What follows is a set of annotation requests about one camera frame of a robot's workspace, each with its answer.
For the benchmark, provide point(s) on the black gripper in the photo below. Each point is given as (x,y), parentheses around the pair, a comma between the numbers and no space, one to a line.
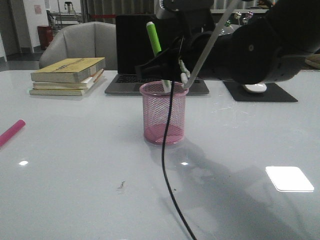
(196,23)

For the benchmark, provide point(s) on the green highlighter pen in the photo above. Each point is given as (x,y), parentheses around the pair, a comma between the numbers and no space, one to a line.
(156,48)

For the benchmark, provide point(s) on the pink highlighter pen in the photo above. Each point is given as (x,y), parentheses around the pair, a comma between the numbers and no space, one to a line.
(11,131)

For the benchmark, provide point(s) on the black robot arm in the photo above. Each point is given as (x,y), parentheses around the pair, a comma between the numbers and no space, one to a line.
(271,48)

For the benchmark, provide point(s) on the pink mesh pen holder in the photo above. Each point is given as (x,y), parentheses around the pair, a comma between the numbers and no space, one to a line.
(156,105)

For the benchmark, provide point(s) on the dark grey laptop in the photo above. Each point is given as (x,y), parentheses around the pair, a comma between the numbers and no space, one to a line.
(134,48)

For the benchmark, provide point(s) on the left grey armchair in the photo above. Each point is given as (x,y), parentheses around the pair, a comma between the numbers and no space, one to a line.
(84,40)

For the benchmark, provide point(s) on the middle cream book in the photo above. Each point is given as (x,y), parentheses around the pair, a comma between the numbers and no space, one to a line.
(83,85)

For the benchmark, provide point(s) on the ferris wheel desk ornament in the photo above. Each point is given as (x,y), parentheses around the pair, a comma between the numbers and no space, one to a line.
(239,19)

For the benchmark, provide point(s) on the white computer mouse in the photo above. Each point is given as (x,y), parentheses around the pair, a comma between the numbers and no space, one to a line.
(255,88)

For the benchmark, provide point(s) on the top yellow book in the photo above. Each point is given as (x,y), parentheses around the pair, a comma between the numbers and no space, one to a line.
(69,70)

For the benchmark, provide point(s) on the yellow book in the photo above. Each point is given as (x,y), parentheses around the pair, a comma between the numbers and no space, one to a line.
(58,92)
(69,70)

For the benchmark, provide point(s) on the black mouse pad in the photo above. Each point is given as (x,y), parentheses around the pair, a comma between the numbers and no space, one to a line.
(273,94)

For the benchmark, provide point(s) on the red trash bin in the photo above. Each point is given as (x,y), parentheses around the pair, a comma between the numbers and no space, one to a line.
(45,35)

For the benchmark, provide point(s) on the bottom yellow book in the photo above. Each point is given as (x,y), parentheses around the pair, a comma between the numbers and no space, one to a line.
(58,92)

